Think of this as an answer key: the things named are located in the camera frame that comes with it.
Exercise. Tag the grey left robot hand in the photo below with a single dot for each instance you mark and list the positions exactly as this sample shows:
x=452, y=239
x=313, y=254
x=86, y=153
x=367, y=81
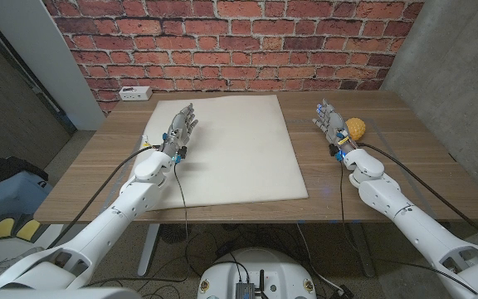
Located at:
x=177, y=133

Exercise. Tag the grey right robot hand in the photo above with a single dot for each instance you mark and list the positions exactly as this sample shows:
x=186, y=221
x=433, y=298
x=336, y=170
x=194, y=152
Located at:
x=334, y=124

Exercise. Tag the white memory foam sheet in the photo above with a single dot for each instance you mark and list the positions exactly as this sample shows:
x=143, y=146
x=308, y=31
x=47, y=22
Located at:
x=239, y=158

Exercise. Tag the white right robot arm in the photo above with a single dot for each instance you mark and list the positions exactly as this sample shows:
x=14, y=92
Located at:
x=421, y=228

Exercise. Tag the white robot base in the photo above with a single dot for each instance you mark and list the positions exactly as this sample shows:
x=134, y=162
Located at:
x=272, y=270

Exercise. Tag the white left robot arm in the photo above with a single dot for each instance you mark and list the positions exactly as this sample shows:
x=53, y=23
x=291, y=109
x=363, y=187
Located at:
x=110, y=220

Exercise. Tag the yellow bumpy toy fruit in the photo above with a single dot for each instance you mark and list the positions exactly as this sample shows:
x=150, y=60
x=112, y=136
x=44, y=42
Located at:
x=356, y=128

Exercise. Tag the yellow black foam pad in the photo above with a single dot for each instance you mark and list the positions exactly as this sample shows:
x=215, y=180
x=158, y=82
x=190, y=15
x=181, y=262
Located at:
x=29, y=229
x=1, y=228

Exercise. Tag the white power strip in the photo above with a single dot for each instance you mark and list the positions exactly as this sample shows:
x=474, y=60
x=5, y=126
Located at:
x=135, y=93

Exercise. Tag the black round floor object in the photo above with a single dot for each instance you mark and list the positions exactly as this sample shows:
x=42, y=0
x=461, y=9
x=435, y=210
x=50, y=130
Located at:
x=175, y=233

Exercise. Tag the red brick printed backdrop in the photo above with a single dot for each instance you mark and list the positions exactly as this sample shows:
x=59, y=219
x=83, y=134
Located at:
x=239, y=41

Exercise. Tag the white table leg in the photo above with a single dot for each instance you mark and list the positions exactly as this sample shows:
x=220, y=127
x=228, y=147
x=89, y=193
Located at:
x=147, y=249

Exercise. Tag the grey table leg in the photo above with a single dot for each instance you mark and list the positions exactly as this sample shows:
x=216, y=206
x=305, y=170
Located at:
x=362, y=249

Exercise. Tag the white partition panel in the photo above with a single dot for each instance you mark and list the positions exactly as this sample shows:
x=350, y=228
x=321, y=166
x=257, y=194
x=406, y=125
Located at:
x=44, y=62

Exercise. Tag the white floor platform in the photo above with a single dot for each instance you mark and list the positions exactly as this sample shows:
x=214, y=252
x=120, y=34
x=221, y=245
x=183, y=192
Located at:
x=50, y=232

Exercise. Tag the grey electronics box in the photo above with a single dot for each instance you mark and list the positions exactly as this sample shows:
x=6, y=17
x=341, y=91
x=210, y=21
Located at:
x=245, y=291

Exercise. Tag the grey white sneaker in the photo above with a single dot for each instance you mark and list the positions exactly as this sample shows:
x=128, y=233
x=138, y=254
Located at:
x=23, y=254

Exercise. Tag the white robot chest cover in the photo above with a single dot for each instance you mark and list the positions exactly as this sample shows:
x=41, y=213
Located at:
x=56, y=294

